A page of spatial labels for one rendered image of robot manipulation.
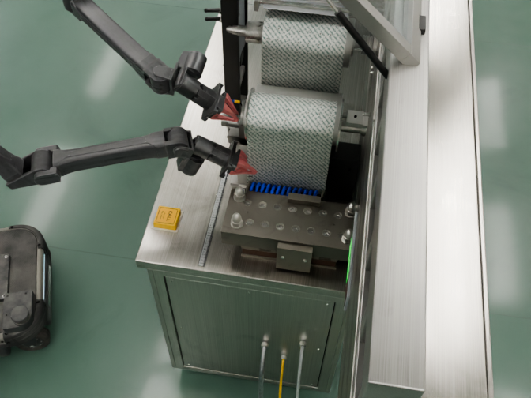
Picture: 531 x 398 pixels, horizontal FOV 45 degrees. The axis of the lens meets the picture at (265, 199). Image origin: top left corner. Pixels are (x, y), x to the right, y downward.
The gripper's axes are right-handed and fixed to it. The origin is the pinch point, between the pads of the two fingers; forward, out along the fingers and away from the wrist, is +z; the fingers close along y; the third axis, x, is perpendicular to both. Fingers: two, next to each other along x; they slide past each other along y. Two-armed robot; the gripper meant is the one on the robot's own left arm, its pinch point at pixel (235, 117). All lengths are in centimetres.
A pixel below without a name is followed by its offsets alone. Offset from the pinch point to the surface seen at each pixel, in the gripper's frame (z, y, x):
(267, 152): 10.7, 7.6, 2.8
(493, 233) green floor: 169, -49, -22
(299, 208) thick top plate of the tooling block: 27.5, 16.5, -0.7
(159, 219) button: 2.0, 19.2, -36.2
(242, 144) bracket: 9.6, -0.4, -8.8
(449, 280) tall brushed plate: 23, 58, 53
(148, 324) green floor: 49, 19, -118
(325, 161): 23.7, 8.3, 13.0
